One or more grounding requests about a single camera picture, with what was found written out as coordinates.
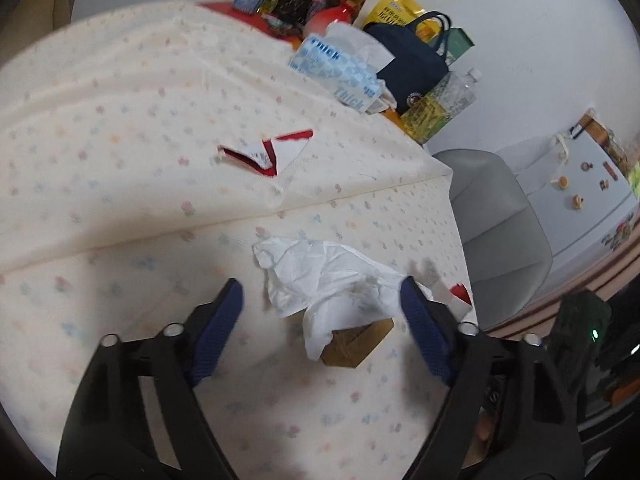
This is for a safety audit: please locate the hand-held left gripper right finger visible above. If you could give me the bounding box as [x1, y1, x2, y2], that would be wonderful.
[398, 276, 586, 480]

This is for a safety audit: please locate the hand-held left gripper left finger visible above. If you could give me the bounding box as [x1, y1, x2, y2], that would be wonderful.
[56, 277, 245, 480]

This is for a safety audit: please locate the small brown cardboard box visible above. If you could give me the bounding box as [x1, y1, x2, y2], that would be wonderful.
[320, 317, 396, 368]

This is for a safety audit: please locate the white tissue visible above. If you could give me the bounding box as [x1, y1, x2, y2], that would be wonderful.
[251, 236, 436, 361]

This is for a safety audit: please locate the red white wrapper scrap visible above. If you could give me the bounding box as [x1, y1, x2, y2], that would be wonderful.
[447, 282, 473, 308]

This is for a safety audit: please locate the white fridge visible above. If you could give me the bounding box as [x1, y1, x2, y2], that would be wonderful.
[497, 120, 640, 291]

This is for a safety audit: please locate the colourful fridge sticker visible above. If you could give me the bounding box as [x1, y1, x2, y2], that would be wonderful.
[600, 214, 637, 252]

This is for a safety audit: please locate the grey chair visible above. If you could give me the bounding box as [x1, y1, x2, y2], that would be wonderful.
[431, 148, 555, 333]

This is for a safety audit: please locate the floral cream tablecloth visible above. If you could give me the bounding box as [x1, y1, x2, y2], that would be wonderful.
[0, 0, 478, 476]

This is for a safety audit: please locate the red white wrapper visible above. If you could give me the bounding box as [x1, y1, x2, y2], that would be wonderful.
[217, 129, 315, 206]

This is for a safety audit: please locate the brown woven basket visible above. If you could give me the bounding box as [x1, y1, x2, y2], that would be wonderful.
[575, 107, 631, 171]

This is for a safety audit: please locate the clear bottle with green label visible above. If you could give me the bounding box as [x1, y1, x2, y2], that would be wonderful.
[400, 67, 482, 145]

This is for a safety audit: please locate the white grey cloth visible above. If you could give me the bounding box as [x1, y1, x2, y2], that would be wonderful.
[367, 92, 401, 116]

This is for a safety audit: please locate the navy lunch bag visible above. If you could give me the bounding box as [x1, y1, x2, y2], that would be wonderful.
[362, 10, 453, 111]

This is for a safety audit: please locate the blue tissue box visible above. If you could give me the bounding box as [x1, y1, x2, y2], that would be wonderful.
[287, 22, 398, 113]

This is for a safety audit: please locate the green carton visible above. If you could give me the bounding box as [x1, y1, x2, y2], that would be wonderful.
[445, 27, 476, 66]

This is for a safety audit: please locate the red table mat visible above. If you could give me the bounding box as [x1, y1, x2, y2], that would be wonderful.
[197, 1, 301, 41]

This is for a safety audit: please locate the yellow snack bag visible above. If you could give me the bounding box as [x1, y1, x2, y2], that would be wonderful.
[360, 0, 426, 31]

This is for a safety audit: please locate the black pen holder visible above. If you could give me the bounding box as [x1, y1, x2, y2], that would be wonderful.
[272, 0, 321, 26]

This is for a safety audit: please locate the white hanging strap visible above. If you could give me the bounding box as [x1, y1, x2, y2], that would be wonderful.
[552, 132, 574, 181]

